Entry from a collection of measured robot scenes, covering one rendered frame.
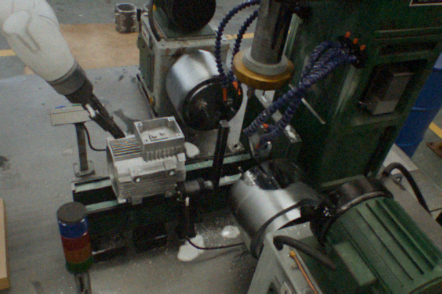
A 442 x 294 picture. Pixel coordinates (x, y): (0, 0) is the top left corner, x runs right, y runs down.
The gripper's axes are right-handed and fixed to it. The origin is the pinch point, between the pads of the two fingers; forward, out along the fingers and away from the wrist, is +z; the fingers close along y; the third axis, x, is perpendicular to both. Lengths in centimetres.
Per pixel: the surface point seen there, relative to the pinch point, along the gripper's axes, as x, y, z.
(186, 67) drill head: -27.7, 25.4, 12.9
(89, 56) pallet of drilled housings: 30, 208, 94
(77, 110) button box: 9.3, 17.1, -0.9
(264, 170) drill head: -31.0, -30.2, 13.1
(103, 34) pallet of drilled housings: 15, 241, 102
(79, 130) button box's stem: 13.3, 17.4, 6.3
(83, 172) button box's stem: 22.9, 16.5, 22.4
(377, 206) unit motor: -45, -62, -2
